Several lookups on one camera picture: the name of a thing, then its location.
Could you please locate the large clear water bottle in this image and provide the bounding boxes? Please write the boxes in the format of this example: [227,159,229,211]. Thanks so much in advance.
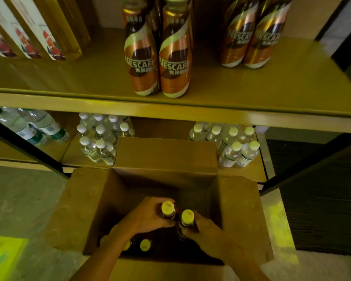
[18,108,70,143]
[0,107,48,147]

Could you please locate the person's right hand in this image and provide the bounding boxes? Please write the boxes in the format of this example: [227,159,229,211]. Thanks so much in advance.
[181,212,234,258]

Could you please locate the person's left hand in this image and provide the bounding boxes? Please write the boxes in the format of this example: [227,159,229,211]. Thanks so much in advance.
[114,197,176,238]

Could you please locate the group of small water bottles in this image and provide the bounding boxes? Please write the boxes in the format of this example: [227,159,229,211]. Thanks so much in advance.
[76,112,136,166]
[188,122,261,168]

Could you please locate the brown coffee drink bottle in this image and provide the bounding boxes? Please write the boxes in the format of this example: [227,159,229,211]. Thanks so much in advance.
[219,0,260,68]
[243,0,295,69]
[159,0,193,99]
[122,0,161,97]

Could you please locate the person's right forearm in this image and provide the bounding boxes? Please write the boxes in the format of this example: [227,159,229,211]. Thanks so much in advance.
[219,240,271,281]

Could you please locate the wooden shelf unit black frame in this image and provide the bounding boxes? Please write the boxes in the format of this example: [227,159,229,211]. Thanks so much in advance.
[0,26,351,196]

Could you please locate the yellow-green packet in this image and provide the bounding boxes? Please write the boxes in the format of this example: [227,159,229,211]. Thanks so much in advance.
[0,235,29,281]

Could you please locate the yellow cooking oil bottle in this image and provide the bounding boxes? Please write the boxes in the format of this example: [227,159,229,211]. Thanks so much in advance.
[56,0,92,51]
[9,0,83,62]
[0,12,19,59]
[0,0,44,60]

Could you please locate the brown cardboard box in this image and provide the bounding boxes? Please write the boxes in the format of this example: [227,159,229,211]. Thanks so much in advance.
[44,137,275,281]

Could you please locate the person's left forearm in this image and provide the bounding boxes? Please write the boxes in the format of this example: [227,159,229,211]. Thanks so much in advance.
[70,228,135,281]

